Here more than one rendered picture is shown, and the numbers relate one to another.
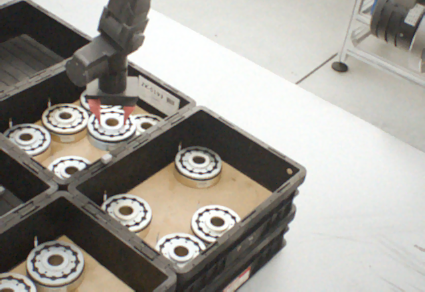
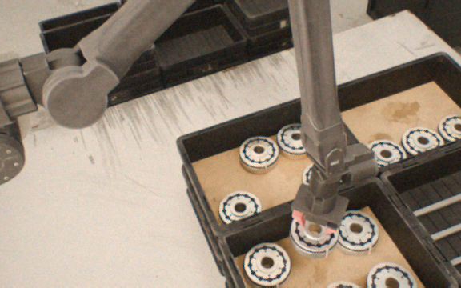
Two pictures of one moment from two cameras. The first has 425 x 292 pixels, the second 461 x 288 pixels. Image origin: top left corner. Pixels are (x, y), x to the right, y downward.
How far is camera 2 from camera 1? 1.82 m
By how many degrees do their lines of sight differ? 87
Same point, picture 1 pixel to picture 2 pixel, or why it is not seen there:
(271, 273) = not seen: hidden behind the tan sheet
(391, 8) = (10, 130)
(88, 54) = (359, 148)
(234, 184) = (217, 194)
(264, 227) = (222, 149)
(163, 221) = (291, 178)
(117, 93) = not seen: hidden behind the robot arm
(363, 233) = (121, 182)
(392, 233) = (98, 177)
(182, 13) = not seen: outside the picture
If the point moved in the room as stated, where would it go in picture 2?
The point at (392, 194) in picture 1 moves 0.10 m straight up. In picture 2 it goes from (60, 209) to (49, 187)
